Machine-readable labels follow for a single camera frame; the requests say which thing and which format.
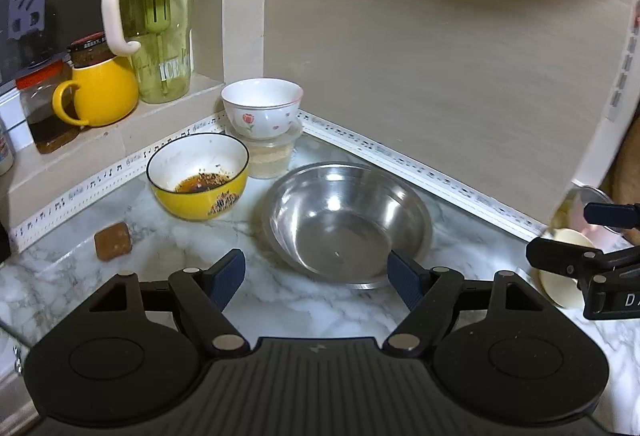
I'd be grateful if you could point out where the cream yellow bowl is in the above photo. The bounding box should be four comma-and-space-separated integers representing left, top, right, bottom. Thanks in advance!
538, 228, 594, 310

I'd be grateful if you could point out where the pink steel-lined pot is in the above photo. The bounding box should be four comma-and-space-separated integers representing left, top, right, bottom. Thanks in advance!
566, 187, 622, 249

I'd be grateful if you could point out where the large stainless steel bowl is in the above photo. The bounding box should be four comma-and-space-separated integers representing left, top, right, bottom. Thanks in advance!
262, 163, 433, 289

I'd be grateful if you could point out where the round wooden cutting board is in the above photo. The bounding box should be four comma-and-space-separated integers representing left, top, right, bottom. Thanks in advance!
612, 118, 640, 205

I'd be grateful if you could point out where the brown soap block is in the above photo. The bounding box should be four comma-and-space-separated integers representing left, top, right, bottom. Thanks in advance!
93, 221, 132, 261

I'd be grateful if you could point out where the yellow sunflower ceramic bowl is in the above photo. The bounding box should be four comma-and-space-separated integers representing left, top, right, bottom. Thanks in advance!
146, 133, 250, 221

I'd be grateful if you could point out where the white ventilation grille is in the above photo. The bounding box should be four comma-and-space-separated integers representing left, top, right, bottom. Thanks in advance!
605, 0, 639, 123

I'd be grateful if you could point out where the clear plastic food container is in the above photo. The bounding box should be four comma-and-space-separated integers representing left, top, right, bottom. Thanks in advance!
224, 118, 303, 179

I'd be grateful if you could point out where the white floral ceramic bowl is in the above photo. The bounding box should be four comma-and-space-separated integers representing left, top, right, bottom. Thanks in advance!
220, 78, 304, 140

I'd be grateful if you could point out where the yellow ceramic mug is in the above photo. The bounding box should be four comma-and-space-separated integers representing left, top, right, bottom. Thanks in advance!
51, 56, 139, 128

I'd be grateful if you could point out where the glass jar red lid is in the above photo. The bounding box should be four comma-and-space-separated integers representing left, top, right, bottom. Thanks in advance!
16, 58, 80, 154

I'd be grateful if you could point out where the green glass water pitcher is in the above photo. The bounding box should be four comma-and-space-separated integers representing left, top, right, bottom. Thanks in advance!
101, 0, 192, 104

